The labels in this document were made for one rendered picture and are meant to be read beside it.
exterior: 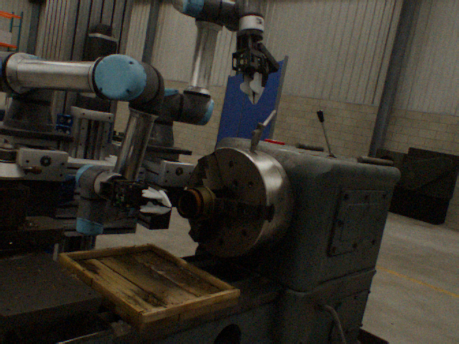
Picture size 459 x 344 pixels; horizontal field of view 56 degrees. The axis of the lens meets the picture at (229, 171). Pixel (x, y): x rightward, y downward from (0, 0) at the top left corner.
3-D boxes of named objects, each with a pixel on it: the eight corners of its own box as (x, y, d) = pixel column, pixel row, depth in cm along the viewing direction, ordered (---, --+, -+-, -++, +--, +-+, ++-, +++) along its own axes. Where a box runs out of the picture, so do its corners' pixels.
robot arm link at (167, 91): (142, 116, 179) (147, 83, 178) (173, 122, 184) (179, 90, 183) (146, 118, 168) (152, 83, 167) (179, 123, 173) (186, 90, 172)
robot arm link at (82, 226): (115, 231, 129) (119, 196, 128) (92, 239, 119) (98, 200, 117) (92, 225, 132) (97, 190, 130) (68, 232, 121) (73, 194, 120)
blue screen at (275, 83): (194, 171, 1016) (212, 72, 990) (227, 177, 1034) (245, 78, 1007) (227, 215, 617) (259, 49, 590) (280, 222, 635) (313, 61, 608)
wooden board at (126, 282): (150, 255, 131) (152, 242, 131) (238, 304, 108) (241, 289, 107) (55, 268, 109) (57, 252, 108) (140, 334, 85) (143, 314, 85)
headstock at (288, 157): (283, 230, 198) (301, 147, 194) (383, 267, 167) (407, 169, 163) (189, 241, 154) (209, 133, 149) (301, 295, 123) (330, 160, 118)
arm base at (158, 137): (130, 138, 178) (133, 115, 176) (160, 142, 188) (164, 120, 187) (148, 145, 167) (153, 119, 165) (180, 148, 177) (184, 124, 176)
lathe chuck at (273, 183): (194, 224, 143) (224, 134, 136) (263, 275, 124) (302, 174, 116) (173, 225, 136) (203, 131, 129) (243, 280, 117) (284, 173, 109)
